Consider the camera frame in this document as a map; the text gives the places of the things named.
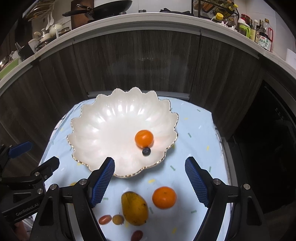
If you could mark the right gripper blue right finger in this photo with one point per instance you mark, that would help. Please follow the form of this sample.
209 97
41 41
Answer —
205 187

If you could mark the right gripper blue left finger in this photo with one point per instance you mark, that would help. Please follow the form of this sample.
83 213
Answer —
95 186

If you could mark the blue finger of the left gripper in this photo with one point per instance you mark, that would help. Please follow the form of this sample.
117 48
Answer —
20 149

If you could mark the red cherry tomato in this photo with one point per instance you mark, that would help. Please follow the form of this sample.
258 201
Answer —
105 219

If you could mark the large orange tangerine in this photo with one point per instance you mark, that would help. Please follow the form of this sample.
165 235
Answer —
164 197

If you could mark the small yellow-brown fruit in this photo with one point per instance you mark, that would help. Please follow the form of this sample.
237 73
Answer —
118 219

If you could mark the yellow mango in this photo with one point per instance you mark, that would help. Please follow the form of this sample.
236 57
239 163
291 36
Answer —
135 209

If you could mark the dark red grape tomato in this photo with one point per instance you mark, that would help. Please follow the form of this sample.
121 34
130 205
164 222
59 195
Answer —
137 235

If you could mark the light blue patterned cloth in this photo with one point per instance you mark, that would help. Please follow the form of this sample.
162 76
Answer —
197 137

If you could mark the dark blueberry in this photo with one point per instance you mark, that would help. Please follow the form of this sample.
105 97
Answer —
146 151

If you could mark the small orange in bowl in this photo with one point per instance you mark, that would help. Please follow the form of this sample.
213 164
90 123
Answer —
144 138

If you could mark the white scalloped bowl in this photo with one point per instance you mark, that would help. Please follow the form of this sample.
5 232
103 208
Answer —
107 127

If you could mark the green dish basin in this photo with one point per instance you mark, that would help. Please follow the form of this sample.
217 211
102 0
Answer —
9 67

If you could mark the white teapot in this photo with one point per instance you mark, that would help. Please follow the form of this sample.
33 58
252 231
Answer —
54 29

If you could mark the green lidded container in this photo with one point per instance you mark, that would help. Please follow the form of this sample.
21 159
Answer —
244 28

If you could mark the black wok pan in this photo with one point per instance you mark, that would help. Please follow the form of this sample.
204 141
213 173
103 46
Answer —
112 8

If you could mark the soy sauce bottle red handle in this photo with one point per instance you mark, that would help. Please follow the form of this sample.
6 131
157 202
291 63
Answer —
265 38

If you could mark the black wire spice rack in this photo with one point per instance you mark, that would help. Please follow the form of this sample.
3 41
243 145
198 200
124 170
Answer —
208 9

